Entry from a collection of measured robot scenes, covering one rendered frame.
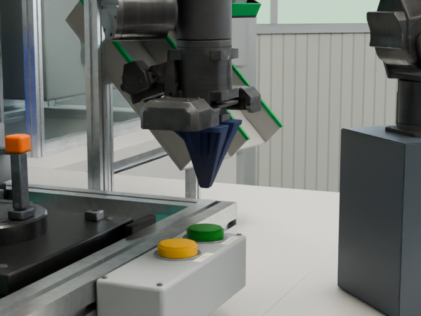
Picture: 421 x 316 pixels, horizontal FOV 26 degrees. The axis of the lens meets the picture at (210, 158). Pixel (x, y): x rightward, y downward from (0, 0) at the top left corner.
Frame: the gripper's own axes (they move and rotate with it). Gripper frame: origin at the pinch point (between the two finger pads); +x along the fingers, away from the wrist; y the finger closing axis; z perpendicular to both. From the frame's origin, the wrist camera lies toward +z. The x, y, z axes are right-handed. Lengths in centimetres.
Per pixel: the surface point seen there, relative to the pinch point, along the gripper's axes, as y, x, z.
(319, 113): -388, 44, 98
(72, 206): -13.6, 10.4, 24.9
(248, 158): -356, 65, 127
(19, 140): 11.1, -2.4, 15.6
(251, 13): -47, -14, 12
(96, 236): 6.7, 8.0, 9.6
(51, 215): 1.2, 7.8, 18.6
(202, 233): 2.0, 8.0, -0.4
